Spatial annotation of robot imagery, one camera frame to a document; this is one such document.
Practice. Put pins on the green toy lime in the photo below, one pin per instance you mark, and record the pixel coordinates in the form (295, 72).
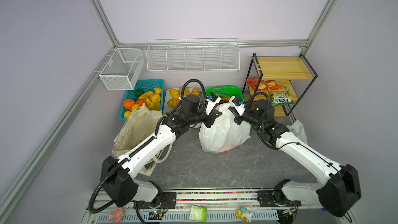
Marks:
(138, 92)

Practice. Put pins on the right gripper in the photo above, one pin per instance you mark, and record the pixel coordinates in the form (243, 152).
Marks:
(238, 115)

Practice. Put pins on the tissue pack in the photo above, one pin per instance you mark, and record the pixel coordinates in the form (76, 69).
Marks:
(297, 129)

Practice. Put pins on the white plastic tray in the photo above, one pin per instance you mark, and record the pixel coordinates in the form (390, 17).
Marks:
(189, 90)

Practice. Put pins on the small white wire basket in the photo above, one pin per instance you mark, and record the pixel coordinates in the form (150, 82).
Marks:
(123, 68)

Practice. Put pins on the yellow white toy figure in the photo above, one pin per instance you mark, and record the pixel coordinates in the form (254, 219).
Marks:
(244, 214)

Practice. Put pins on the green plastic basket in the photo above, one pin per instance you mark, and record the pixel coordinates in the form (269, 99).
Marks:
(225, 91)

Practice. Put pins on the long white wire basket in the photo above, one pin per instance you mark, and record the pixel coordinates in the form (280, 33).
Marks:
(193, 55)

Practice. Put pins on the pink toy figure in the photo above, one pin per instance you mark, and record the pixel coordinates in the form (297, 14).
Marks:
(116, 216)

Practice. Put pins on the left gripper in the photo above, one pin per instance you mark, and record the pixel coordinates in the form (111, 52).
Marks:
(211, 116)

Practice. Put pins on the toy banana bunch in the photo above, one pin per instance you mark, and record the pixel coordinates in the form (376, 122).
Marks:
(153, 100)

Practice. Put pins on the red snack bag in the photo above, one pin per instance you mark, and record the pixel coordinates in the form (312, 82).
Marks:
(263, 85)

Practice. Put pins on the beige canvas tote bag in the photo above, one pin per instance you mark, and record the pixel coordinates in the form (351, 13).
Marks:
(140, 124)

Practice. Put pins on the green small box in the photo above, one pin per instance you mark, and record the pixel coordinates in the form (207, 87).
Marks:
(198, 214)

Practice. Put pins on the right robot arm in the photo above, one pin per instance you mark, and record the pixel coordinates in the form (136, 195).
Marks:
(337, 188)

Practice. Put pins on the toy striped bread roll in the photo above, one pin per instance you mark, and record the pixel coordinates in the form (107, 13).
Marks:
(172, 103)

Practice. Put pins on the white plastic grocery bag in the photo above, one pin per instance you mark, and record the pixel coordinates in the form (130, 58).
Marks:
(224, 132)

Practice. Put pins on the toy orange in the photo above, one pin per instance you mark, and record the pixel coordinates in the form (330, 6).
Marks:
(141, 102)
(128, 104)

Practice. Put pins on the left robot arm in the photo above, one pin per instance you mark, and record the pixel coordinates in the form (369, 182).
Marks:
(119, 184)

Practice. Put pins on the green Fox's candy bag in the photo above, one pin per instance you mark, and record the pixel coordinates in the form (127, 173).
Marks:
(281, 96)

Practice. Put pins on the yellow toy lemon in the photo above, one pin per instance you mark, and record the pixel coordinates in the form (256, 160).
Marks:
(127, 114)

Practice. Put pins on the wooden black-frame shelf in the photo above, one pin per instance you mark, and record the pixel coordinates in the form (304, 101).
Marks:
(284, 71)

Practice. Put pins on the red toy tomato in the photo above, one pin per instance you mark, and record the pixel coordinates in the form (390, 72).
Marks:
(227, 148)

